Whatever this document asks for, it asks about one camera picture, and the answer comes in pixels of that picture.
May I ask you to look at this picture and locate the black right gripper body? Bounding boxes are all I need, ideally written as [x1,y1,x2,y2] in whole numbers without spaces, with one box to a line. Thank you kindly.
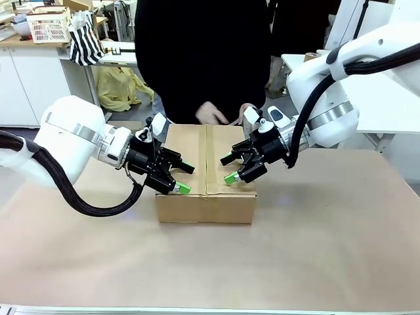
[229,129,291,183]

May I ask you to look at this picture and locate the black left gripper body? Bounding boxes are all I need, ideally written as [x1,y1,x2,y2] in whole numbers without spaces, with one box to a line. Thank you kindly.
[126,144,183,195]

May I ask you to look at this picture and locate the brown cardboard box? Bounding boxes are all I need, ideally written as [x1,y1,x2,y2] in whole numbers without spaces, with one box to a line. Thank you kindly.
[154,122,259,226]

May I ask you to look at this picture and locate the person's left hand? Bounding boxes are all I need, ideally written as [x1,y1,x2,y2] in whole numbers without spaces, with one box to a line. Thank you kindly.
[234,102,261,127]

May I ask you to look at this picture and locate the person's right hand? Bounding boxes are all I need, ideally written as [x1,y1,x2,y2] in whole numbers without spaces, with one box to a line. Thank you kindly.
[195,100,230,126]

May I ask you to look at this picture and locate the yellow garment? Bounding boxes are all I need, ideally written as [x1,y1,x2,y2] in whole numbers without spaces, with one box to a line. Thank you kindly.
[96,64,156,113]

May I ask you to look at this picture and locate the brown tape roll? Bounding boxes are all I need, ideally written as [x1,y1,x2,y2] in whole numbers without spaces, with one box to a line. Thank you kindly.
[303,51,326,64]

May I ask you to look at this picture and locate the person in black hoodie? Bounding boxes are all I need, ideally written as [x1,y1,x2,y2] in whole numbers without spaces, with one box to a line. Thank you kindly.
[133,0,274,126]

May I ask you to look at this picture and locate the black folded tripod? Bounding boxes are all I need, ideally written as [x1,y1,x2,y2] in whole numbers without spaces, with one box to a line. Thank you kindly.
[104,46,137,56]

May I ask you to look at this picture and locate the large white side desk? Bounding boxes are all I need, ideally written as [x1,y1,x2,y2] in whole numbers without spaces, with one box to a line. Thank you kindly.
[280,52,420,156]

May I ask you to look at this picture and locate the black white striped bag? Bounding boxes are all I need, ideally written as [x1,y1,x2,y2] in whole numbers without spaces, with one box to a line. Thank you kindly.
[68,10,106,67]

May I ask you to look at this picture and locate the white storage cabinet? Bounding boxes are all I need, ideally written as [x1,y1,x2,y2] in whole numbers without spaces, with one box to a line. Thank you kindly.
[0,41,100,127]

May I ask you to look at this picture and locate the black light stand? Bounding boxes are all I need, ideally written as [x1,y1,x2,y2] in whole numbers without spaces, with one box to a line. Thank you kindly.
[352,0,370,40]

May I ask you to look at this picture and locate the white and pink crate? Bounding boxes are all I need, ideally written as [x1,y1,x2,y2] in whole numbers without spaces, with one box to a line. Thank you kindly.
[26,5,72,45]

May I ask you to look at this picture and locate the brown cardboard carton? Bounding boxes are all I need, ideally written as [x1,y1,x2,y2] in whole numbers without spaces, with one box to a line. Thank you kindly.
[54,0,95,14]

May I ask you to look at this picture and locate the white partition panel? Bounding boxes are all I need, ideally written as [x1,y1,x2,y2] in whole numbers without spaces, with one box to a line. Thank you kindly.
[390,0,420,37]

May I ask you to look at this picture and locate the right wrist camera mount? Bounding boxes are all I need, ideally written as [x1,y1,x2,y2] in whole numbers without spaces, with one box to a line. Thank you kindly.
[243,106,274,134]

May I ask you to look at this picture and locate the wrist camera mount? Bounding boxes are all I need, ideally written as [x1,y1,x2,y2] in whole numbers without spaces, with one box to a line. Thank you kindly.
[243,106,274,134]
[135,112,168,144]

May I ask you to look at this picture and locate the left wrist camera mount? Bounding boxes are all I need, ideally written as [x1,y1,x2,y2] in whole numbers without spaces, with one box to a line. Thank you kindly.
[135,112,168,144]

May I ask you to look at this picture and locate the black left arm cable sleeve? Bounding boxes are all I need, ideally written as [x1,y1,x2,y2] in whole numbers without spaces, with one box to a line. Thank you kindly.
[0,129,155,218]

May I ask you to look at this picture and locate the black arm cable sleeve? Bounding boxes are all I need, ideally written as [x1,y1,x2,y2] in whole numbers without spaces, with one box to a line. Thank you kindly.
[284,41,420,171]
[0,129,155,218]

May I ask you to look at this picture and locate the black right arm cable sleeve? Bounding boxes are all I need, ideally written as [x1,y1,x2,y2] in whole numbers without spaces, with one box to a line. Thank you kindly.
[284,41,420,171]

